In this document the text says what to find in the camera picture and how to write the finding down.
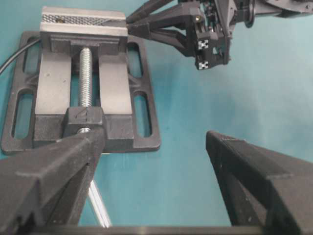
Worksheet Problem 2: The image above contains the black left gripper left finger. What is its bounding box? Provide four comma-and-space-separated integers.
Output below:
0, 128, 105, 233

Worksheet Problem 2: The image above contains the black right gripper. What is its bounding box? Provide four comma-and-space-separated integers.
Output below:
126, 0, 313, 70

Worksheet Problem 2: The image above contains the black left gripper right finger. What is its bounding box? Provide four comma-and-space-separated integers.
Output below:
206, 131, 313, 235

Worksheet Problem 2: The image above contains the black metal bench vise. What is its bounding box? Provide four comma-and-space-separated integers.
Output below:
1, 6, 161, 154

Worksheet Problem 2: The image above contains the black female connector cable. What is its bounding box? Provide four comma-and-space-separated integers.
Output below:
0, 39, 41, 74

